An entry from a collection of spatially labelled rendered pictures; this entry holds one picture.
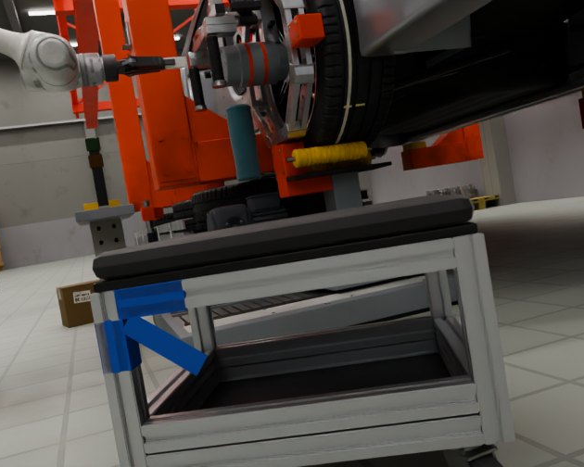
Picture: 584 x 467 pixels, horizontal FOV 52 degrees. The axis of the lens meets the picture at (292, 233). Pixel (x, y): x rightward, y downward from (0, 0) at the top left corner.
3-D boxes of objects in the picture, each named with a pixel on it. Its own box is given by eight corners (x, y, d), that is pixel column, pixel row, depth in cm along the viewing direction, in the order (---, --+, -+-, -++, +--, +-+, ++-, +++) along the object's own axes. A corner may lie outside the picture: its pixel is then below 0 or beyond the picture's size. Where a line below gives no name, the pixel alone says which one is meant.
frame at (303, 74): (324, 127, 178) (294, -57, 176) (303, 130, 176) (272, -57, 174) (272, 153, 230) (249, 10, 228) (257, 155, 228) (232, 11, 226)
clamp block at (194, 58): (216, 64, 211) (213, 48, 210) (190, 66, 208) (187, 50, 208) (213, 68, 215) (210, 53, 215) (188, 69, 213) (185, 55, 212)
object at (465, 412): (474, 410, 93) (439, 193, 92) (548, 541, 57) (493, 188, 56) (208, 443, 98) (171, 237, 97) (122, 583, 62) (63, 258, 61)
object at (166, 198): (227, 197, 436) (219, 150, 435) (154, 208, 420) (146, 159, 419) (222, 199, 452) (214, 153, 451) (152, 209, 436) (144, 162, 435)
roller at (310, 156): (375, 156, 197) (373, 138, 196) (291, 168, 188) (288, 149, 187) (368, 157, 202) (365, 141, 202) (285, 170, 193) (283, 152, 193)
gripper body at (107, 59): (104, 85, 173) (137, 82, 176) (105, 78, 165) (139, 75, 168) (99, 59, 173) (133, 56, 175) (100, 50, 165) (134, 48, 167)
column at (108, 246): (143, 342, 200) (120, 218, 198) (111, 348, 197) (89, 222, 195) (140, 337, 210) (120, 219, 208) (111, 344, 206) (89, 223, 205)
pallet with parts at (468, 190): (509, 204, 713) (505, 178, 712) (453, 214, 690) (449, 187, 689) (457, 208, 818) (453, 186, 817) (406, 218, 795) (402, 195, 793)
